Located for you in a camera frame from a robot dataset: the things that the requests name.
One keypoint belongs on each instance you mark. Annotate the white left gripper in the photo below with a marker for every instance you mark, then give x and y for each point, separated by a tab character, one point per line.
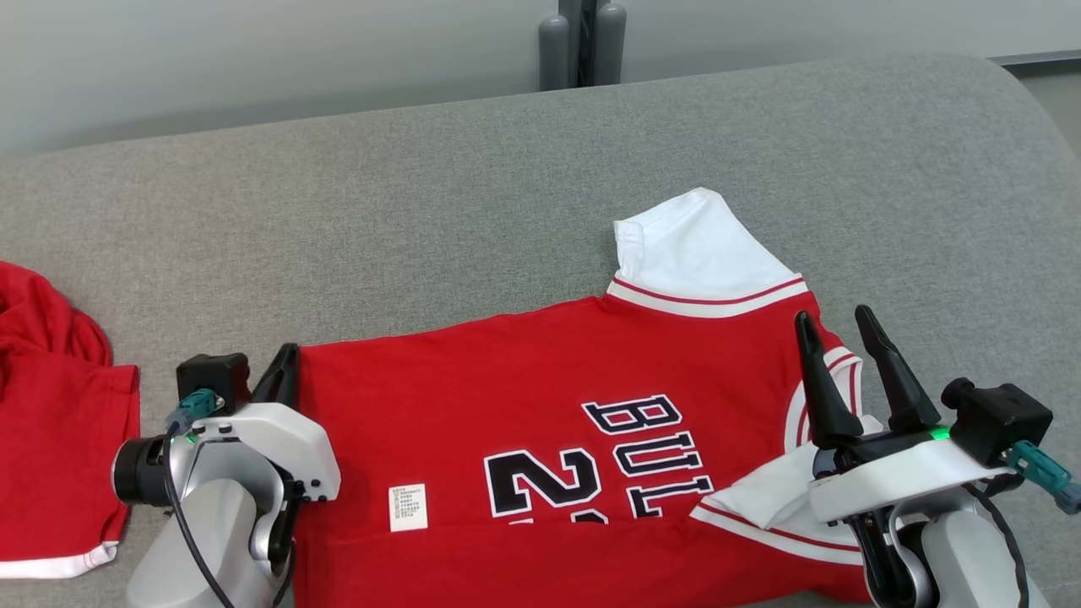
287	439

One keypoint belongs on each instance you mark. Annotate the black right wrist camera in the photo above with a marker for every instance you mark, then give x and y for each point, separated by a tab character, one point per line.
1001	422

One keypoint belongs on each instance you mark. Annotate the red basketball jersey shirt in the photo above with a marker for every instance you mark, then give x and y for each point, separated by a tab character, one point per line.
422	405

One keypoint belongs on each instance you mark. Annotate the grey metal partition post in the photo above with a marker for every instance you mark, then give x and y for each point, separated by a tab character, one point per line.
583	42

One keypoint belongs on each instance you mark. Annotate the red shorts with white trim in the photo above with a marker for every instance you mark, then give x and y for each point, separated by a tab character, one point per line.
59	439

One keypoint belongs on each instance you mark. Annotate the grey baseboard strip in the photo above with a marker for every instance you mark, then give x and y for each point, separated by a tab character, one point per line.
1039	58

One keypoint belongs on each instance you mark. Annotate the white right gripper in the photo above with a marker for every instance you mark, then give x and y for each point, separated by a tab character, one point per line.
895	477

